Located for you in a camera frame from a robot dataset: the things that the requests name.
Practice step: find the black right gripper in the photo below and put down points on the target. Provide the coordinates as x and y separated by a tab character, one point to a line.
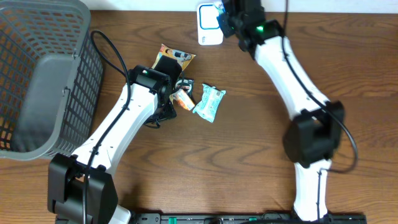
225	29

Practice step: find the teal snack wrapper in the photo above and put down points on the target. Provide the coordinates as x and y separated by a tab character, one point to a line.
210	101

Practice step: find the dark grey plastic basket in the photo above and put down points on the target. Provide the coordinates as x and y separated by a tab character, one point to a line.
50	78

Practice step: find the small teal tissue pack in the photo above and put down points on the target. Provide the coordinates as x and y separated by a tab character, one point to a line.
219	7

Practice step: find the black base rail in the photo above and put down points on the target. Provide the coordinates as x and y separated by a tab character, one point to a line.
266	218

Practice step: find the yellow wet wipes pack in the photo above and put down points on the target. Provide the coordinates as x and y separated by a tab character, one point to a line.
183	58

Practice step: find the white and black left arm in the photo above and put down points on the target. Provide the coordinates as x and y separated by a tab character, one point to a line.
80	186

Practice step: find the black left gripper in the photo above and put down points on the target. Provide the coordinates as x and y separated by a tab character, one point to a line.
170	112

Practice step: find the orange tissue pack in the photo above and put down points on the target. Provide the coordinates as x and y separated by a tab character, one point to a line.
183	100

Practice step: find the white barcode scanner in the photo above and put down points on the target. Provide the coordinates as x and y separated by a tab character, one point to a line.
209	32

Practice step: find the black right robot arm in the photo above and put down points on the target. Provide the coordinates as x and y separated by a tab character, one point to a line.
316	123

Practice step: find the dark green round-logo box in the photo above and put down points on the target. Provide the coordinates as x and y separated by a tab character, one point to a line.
186	84

